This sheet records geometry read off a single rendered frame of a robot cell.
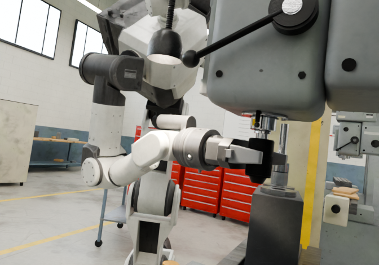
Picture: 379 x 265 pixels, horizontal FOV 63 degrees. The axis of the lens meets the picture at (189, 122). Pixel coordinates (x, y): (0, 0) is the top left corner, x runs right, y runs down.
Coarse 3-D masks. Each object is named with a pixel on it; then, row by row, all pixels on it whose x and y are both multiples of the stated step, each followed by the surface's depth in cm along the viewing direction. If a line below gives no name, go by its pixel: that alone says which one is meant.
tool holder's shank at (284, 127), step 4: (284, 124) 89; (288, 124) 89; (280, 128) 90; (284, 128) 88; (288, 128) 89; (280, 132) 89; (284, 132) 88; (288, 132) 89; (280, 136) 89; (284, 136) 88; (280, 140) 89; (284, 140) 88; (280, 144) 89; (284, 144) 88; (280, 148) 88; (284, 148) 88; (280, 152) 88; (284, 152) 88
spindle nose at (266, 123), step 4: (252, 116) 57; (264, 116) 55; (252, 120) 56; (260, 120) 55; (264, 120) 55; (268, 120) 55; (272, 120) 55; (276, 120) 56; (260, 124) 55; (264, 124) 55; (268, 124) 55; (272, 124) 55; (276, 124) 56; (252, 128) 56; (256, 128) 55; (260, 128) 55; (264, 128) 55; (268, 128) 55; (272, 128) 55
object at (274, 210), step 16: (256, 192) 77; (272, 192) 75; (288, 192) 75; (256, 208) 74; (272, 208) 73; (288, 208) 72; (256, 224) 74; (272, 224) 73; (288, 224) 72; (256, 240) 74; (272, 240) 73; (288, 240) 72; (256, 256) 73; (272, 256) 72; (288, 256) 71
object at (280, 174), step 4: (272, 168) 89; (276, 168) 87; (280, 168) 87; (284, 168) 87; (288, 168) 87; (272, 172) 88; (276, 172) 87; (280, 172) 87; (284, 172) 87; (288, 172) 88; (272, 176) 88; (276, 176) 87; (280, 176) 86; (284, 176) 86; (272, 180) 88; (276, 180) 87; (280, 180) 86; (284, 180) 86; (272, 184) 88; (276, 184) 87; (280, 184) 86; (284, 184) 86
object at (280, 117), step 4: (244, 112) 56; (248, 112) 55; (252, 112) 54; (264, 112) 53; (268, 112) 53; (272, 112) 53; (244, 116) 59; (248, 116) 58; (268, 116) 54; (272, 116) 54; (276, 116) 53; (280, 116) 53; (284, 116) 54; (280, 120) 58; (284, 120) 57
